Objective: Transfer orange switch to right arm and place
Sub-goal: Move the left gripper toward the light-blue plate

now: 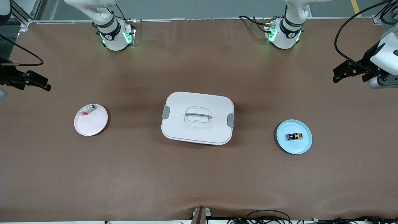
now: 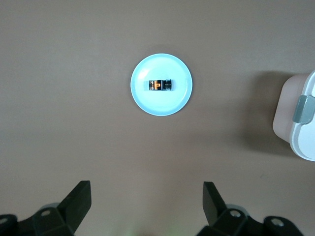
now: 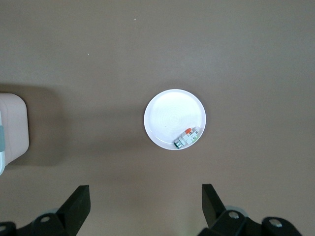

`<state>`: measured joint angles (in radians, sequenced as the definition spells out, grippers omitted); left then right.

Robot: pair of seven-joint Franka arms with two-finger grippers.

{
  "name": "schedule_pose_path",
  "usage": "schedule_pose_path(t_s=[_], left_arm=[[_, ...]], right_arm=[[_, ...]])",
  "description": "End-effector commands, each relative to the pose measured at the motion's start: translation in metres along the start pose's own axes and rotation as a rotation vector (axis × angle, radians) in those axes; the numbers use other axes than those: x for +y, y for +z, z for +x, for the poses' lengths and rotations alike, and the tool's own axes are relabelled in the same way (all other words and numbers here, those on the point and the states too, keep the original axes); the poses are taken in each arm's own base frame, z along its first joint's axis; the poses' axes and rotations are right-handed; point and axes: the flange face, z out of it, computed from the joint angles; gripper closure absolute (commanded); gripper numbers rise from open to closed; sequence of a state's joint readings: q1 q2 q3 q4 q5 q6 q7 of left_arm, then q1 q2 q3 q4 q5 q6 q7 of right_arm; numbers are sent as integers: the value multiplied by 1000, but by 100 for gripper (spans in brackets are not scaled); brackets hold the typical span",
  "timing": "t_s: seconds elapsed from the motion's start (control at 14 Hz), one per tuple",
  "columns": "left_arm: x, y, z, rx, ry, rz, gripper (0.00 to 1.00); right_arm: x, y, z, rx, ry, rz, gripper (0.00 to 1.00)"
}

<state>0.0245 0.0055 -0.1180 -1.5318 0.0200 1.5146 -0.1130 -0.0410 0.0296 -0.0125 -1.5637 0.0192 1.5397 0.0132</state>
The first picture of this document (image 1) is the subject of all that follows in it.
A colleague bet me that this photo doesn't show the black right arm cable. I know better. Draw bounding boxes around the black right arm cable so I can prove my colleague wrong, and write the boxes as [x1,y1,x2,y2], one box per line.
[0,34,44,67]

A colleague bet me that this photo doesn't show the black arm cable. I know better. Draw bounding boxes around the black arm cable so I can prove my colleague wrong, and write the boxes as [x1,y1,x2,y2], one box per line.
[335,0,398,70]
[0,34,44,67]

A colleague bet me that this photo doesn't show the white lidded storage box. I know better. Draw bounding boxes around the white lidded storage box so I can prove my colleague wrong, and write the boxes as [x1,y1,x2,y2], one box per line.
[161,91,235,146]

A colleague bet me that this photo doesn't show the pink round plate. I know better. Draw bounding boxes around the pink round plate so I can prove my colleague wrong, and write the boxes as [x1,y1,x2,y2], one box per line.
[74,104,109,137]

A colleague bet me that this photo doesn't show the black right base cables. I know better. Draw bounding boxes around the black right base cables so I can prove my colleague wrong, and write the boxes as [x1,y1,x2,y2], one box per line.
[106,0,137,24]

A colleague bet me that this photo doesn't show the black cable bundle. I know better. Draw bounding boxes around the black cable bundle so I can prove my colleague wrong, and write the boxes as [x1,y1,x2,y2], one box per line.
[312,216,398,224]
[227,209,293,224]

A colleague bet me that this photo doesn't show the black base cables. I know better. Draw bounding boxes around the black base cables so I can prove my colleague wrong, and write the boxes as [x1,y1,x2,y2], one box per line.
[238,15,274,35]
[106,0,137,24]

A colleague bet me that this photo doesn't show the brown camera mount bracket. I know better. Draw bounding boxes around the brown camera mount bracket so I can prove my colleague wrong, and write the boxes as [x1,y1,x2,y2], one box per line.
[191,206,212,224]

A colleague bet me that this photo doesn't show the light blue round plate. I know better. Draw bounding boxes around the light blue round plate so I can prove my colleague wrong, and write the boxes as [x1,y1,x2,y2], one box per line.
[276,119,313,155]

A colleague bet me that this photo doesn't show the black left base cables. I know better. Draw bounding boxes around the black left base cables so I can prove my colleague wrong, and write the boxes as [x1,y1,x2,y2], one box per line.
[238,15,274,35]

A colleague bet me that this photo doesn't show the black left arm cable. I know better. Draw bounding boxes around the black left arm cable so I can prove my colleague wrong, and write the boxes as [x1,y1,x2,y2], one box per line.
[335,0,398,70]

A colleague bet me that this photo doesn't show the small silver orange switch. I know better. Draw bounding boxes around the small silver orange switch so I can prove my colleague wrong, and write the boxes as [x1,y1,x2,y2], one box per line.
[78,105,97,116]

